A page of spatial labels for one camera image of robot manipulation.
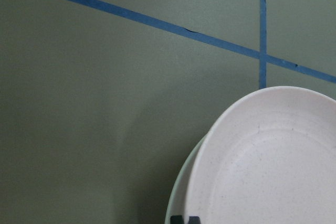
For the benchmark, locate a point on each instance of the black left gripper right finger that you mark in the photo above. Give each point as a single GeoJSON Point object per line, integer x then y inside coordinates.
{"type": "Point", "coordinates": [194, 220]}

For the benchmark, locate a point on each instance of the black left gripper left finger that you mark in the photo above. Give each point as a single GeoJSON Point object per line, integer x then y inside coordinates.
{"type": "Point", "coordinates": [176, 219]}

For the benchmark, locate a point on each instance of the pink plate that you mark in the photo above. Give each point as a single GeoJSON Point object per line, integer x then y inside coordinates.
{"type": "Point", "coordinates": [269, 158]}

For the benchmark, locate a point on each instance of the cream plate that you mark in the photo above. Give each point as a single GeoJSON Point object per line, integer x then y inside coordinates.
{"type": "Point", "coordinates": [178, 193]}

